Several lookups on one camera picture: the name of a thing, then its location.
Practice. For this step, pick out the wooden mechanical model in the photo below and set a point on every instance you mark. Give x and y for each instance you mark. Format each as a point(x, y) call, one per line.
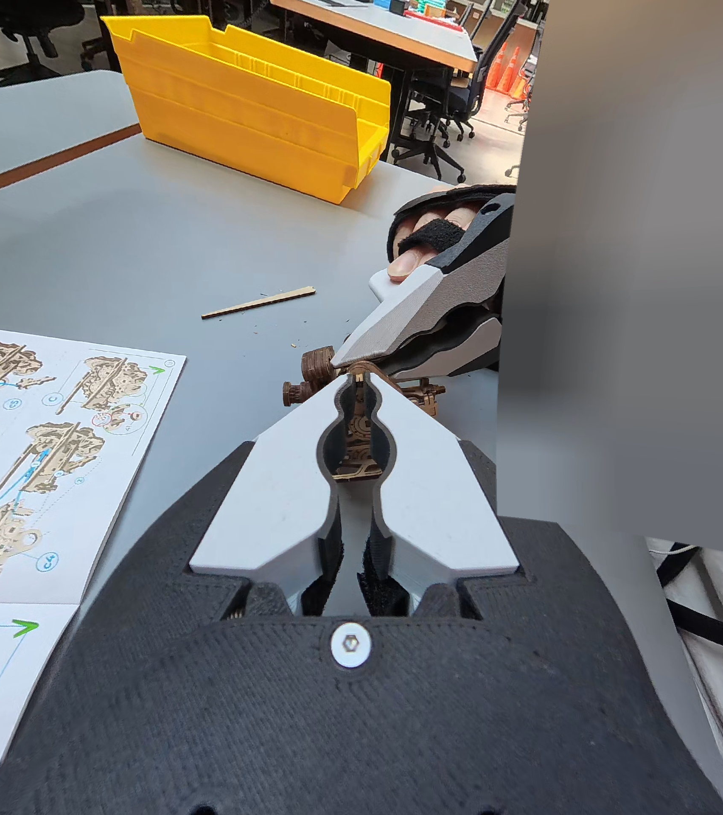
point(317, 369)

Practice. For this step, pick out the orange traffic cone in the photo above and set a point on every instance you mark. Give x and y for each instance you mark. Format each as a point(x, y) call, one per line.
point(497, 70)
point(517, 79)

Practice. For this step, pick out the person's right hand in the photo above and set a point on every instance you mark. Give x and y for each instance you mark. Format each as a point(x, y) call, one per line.
point(409, 261)

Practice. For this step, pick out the grey work table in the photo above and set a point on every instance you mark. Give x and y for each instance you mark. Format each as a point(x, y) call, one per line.
point(368, 25)

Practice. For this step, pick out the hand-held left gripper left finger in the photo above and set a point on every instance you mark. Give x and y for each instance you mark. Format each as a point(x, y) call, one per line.
point(259, 509)

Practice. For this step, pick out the yellow plastic bin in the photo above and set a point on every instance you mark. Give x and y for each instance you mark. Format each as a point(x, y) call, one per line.
point(240, 127)

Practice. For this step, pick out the grey desk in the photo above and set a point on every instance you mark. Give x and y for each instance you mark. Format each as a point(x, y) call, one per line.
point(145, 254)
point(30, 127)

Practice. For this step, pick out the black office chair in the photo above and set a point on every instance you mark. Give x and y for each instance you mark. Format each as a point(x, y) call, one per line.
point(492, 70)
point(49, 19)

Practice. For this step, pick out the white instruction booklet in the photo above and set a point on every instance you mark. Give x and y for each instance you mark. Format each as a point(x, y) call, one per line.
point(113, 446)

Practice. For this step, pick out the thin wooden strip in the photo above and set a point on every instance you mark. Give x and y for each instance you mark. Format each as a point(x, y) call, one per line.
point(259, 301)

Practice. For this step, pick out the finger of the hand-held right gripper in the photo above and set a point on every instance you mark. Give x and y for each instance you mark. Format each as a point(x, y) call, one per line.
point(457, 350)
point(412, 312)

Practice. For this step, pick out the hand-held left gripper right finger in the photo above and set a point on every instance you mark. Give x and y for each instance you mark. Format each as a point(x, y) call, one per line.
point(444, 509)

